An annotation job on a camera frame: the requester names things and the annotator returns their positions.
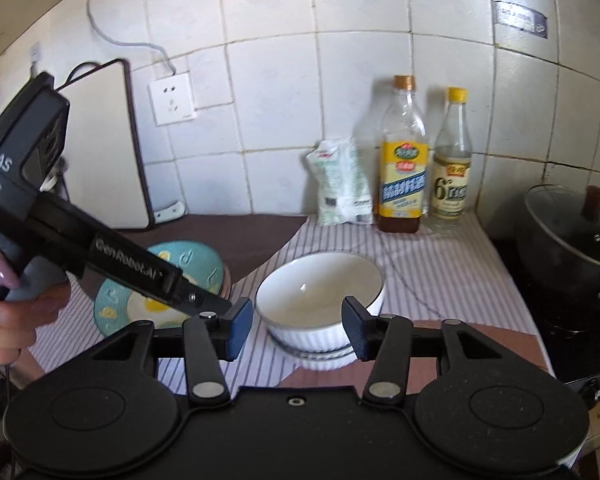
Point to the white wall socket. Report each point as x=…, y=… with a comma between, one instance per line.
x=172, y=100

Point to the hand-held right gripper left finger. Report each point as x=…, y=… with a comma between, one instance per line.
x=240, y=332

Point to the yellow label oil bottle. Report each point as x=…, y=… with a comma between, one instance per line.
x=402, y=175

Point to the white plastic bag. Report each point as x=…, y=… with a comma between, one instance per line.
x=340, y=180

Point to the person's left hand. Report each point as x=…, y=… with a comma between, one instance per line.
x=10, y=325

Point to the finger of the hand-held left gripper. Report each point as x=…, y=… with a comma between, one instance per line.
x=205, y=302

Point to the white cutting board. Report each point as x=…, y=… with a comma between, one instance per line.
x=110, y=160

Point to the clear vinegar bottle yellow cap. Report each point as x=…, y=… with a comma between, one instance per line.
x=451, y=180

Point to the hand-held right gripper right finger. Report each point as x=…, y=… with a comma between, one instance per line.
x=352, y=330

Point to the teal fried egg plate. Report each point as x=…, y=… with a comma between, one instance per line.
x=195, y=265

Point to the large white ribbed bowl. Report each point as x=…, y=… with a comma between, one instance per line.
x=320, y=290

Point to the white board holder clip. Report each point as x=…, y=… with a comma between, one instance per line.
x=170, y=212

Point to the striped and brown table mat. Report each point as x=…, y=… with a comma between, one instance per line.
x=430, y=280

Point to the black pot with glass lid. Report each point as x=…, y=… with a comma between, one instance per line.
x=575, y=240

